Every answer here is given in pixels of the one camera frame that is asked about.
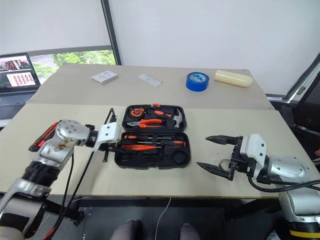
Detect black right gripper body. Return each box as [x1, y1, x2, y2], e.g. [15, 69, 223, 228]
[228, 135, 253, 182]

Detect thin white cable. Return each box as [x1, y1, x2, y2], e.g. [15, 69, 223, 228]
[154, 196, 173, 240]

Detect orange black small tool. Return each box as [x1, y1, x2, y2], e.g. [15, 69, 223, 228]
[145, 108, 174, 120]

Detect dark rounded shape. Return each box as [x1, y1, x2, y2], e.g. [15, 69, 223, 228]
[179, 222, 201, 240]
[112, 219, 143, 240]

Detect orange tester screwdriver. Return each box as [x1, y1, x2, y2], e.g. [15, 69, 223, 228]
[119, 143, 162, 151]

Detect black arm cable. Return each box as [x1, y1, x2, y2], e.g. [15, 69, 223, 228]
[246, 174, 320, 194]
[43, 146, 97, 240]

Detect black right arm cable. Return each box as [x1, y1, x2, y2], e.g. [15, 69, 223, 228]
[246, 174, 320, 194]

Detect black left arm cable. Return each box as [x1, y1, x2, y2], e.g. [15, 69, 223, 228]
[43, 146, 97, 240]

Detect red black utility knife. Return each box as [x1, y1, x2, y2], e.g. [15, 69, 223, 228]
[27, 121, 60, 152]

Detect black table frame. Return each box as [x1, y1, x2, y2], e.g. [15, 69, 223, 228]
[43, 196, 280, 227]

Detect cream cylindrical block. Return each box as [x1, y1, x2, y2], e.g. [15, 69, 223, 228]
[214, 69, 254, 89]

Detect orange black tape measure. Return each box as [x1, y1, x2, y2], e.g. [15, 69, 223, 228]
[129, 106, 145, 119]

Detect claw hammer black handle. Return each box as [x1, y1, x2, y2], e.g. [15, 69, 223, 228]
[162, 108, 186, 130]

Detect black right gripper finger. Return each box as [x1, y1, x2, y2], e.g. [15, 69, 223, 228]
[205, 134, 238, 147]
[196, 161, 236, 182]

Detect blue tape roll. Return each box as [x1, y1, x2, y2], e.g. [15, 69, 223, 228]
[185, 71, 210, 93]

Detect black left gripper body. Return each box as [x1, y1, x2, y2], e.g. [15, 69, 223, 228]
[98, 141, 121, 154]

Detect white card box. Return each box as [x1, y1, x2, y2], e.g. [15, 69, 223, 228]
[91, 70, 120, 86]

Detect black plastic tool case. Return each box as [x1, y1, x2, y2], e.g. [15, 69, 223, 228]
[113, 103, 192, 171]

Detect clear tape roll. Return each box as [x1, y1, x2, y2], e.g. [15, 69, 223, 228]
[218, 157, 233, 170]

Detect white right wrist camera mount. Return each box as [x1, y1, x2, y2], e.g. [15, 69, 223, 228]
[239, 133, 270, 180]

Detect orange handled pliers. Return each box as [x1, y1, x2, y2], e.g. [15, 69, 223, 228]
[126, 118, 165, 130]

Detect black window frame post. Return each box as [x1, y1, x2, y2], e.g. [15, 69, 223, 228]
[100, 0, 123, 66]

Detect open laptop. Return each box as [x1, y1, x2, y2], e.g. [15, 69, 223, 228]
[0, 52, 42, 121]

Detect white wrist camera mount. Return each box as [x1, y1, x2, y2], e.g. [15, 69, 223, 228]
[239, 133, 270, 180]
[93, 121, 122, 152]

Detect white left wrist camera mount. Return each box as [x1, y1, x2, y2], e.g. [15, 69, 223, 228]
[93, 121, 122, 152]

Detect white plastic packet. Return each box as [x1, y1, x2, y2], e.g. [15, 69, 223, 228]
[138, 72, 163, 88]

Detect orange black thin screwdriver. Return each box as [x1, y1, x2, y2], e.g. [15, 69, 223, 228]
[121, 134, 174, 141]

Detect orange black thick screwdriver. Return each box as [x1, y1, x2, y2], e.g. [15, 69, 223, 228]
[160, 139, 187, 149]

